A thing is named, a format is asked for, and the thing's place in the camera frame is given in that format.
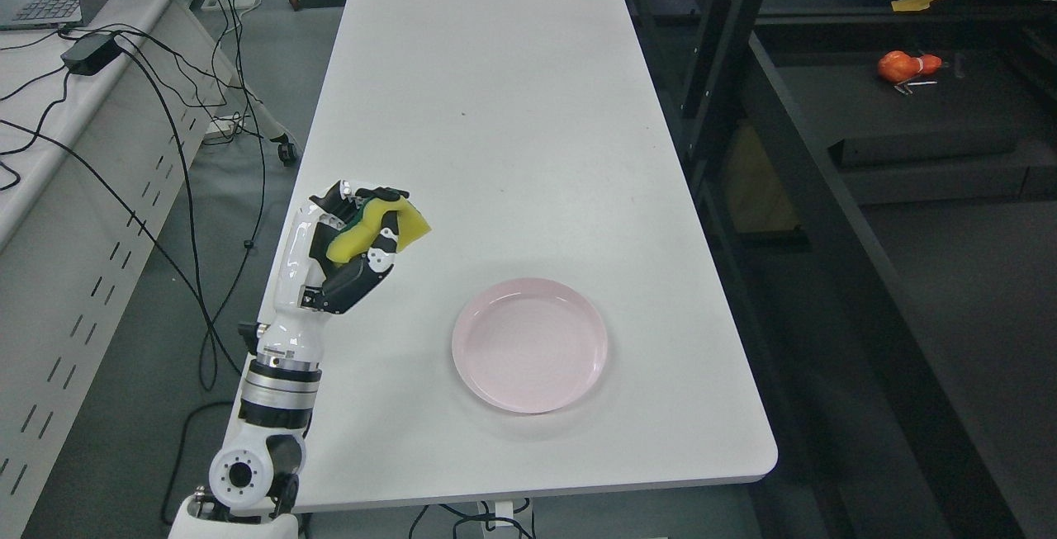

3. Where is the white power strip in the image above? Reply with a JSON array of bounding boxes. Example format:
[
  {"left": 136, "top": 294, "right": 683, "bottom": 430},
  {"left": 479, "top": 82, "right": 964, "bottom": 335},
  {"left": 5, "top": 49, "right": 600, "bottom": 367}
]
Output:
[{"left": 203, "top": 113, "right": 243, "bottom": 140}]

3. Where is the black power cable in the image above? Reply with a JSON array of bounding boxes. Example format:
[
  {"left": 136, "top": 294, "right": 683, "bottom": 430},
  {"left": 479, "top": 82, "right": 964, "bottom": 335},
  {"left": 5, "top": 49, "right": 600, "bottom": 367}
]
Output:
[{"left": 0, "top": 23, "right": 220, "bottom": 391}]

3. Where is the black metal rack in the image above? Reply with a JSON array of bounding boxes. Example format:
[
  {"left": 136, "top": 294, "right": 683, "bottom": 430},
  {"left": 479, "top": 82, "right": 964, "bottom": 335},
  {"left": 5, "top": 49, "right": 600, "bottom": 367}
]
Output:
[{"left": 626, "top": 0, "right": 1055, "bottom": 538}]

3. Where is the white rectangular table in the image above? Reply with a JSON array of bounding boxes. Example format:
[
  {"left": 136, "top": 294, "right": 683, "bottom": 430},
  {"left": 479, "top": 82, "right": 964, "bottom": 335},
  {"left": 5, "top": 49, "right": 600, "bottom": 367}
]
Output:
[{"left": 288, "top": 0, "right": 779, "bottom": 512}]

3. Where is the white perforated side desk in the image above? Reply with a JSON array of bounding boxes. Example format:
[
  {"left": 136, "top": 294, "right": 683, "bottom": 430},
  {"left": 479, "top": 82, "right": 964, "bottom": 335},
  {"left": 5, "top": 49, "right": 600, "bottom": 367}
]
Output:
[{"left": 1, "top": 0, "right": 230, "bottom": 538}]

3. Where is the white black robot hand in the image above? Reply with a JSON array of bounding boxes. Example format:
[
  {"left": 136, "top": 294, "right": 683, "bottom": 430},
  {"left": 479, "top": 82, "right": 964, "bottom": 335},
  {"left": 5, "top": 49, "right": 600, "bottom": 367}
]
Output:
[{"left": 254, "top": 179, "right": 409, "bottom": 371}]

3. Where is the green yellow sponge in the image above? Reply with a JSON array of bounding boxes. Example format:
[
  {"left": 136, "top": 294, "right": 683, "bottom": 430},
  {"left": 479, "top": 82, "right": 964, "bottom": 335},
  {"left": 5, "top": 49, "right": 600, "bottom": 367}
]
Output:
[{"left": 324, "top": 196, "right": 433, "bottom": 265}]

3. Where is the white robot forearm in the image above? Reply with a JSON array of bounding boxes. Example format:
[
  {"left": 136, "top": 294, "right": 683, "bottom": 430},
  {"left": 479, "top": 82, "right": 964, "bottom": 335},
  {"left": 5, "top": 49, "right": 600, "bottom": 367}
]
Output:
[{"left": 168, "top": 352, "right": 322, "bottom": 538}]

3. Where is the pink round plate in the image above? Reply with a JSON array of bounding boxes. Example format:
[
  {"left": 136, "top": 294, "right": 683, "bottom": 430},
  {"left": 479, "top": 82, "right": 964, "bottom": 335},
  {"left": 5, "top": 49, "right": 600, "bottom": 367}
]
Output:
[{"left": 450, "top": 278, "right": 610, "bottom": 414}]

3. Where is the black power adapter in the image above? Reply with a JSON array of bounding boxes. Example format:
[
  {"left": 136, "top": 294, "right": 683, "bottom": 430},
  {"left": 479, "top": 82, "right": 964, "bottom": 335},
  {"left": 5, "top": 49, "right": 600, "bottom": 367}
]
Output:
[{"left": 60, "top": 32, "right": 122, "bottom": 76}]

